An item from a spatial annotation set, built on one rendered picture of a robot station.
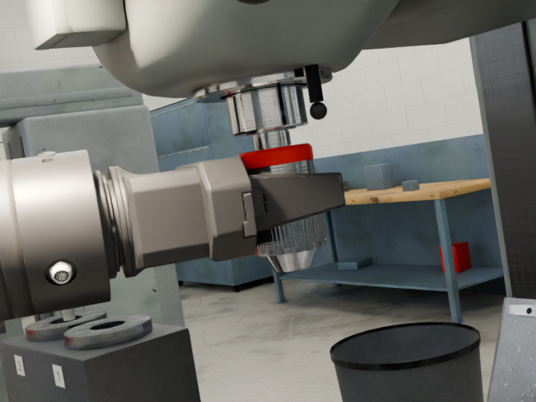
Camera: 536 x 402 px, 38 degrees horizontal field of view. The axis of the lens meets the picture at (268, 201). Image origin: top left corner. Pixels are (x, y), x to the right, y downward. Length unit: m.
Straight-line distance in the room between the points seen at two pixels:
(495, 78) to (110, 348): 0.46
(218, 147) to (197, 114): 0.41
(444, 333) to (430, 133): 3.70
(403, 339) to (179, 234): 2.37
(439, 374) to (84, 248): 1.99
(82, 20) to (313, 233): 0.18
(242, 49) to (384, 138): 6.27
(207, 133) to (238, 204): 7.31
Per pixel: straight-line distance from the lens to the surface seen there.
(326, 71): 0.46
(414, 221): 6.53
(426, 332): 2.75
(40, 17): 0.42
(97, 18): 0.41
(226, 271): 7.83
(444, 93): 6.14
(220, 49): 0.40
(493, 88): 0.82
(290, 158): 0.45
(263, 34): 0.40
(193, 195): 0.42
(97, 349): 0.78
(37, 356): 0.85
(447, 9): 0.53
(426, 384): 2.34
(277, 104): 0.45
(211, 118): 7.74
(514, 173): 0.82
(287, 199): 0.44
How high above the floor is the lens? 1.26
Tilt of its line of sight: 3 degrees down
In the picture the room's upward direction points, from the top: 9 degrees counter-clockwise
